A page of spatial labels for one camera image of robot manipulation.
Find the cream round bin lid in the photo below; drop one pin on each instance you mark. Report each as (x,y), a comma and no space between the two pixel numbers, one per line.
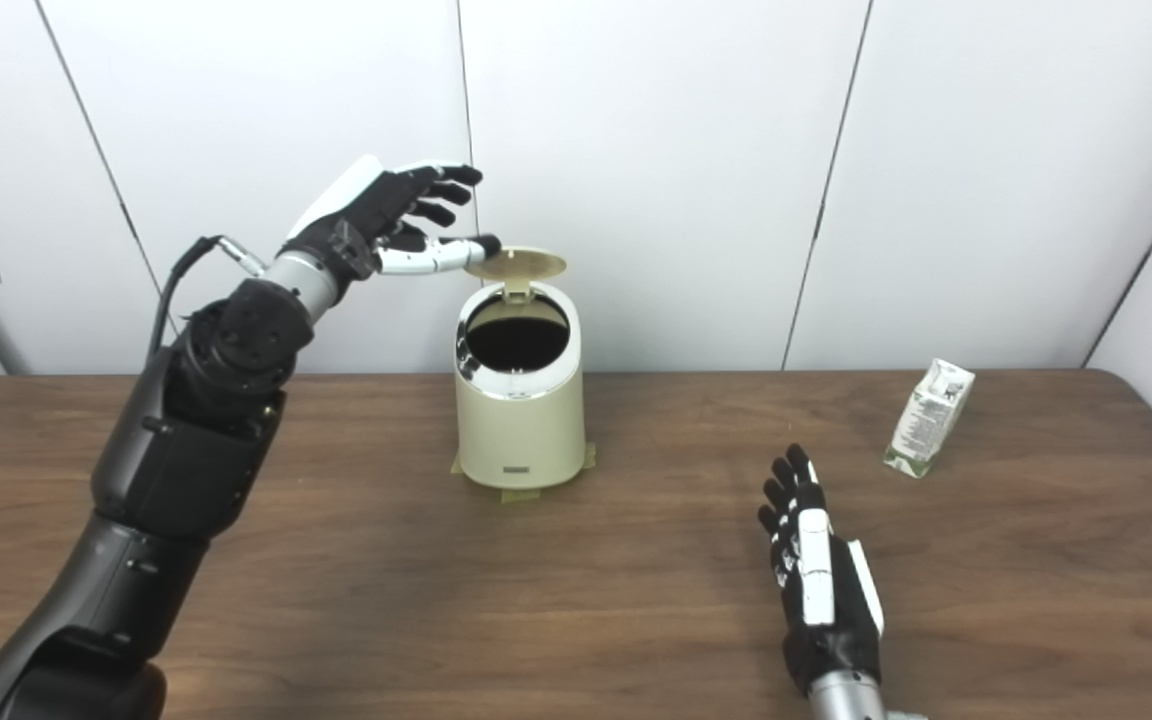
(516,265)

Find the cream-colored bin body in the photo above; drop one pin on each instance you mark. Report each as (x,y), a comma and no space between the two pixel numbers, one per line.
(521,420)

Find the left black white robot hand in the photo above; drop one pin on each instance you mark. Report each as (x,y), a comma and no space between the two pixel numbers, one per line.
(376,215)

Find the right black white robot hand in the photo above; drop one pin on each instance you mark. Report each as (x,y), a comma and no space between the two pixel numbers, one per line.
(821,590)

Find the white green milk carton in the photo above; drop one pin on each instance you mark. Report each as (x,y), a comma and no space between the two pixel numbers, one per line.
(928,420)

